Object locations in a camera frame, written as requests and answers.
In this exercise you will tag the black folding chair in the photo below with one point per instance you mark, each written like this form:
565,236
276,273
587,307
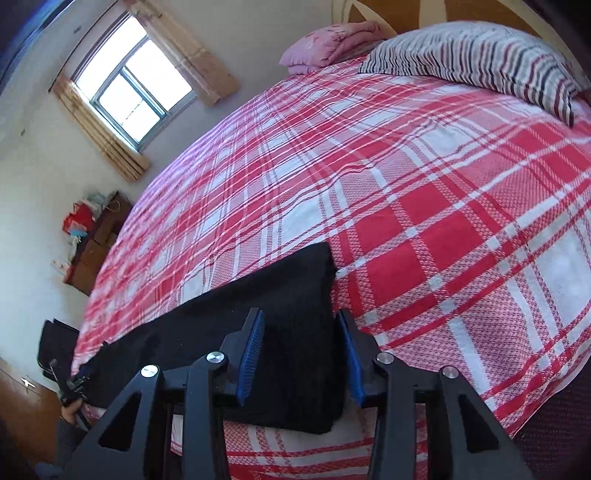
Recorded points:
56,349

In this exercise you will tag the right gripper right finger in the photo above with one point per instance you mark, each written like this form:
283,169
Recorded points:
464,438

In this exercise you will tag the right beige curtain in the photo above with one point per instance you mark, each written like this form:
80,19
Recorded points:
204,73

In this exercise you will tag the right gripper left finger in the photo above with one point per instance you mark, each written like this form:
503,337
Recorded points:
132,439

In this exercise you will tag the person's left hand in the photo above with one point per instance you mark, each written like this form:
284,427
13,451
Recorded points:
69,412

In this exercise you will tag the window with metal frame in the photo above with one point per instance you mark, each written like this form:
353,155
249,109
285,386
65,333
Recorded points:
129,81

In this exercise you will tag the red gift bag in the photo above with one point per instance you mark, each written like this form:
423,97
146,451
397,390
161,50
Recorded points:
79,219

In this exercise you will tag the striped pillow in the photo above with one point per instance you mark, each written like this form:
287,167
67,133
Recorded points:
485,55

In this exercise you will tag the brown wooden desk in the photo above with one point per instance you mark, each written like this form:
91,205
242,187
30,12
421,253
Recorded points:
93,249

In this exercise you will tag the beige curtain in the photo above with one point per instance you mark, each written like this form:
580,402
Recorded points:
118,153
204,73

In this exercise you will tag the brown wooden door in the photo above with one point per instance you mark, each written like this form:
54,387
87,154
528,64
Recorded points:
30,412

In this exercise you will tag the red plaid bedspread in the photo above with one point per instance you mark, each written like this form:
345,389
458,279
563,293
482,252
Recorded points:
459,220

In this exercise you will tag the pink folded blanket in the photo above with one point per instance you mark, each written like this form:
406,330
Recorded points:
333,44

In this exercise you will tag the black pants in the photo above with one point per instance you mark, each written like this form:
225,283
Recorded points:
293,375

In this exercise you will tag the cream wooden headboard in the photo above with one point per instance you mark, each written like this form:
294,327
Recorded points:
396,17

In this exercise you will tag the left beige curtain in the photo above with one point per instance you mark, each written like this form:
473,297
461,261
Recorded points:
118,153

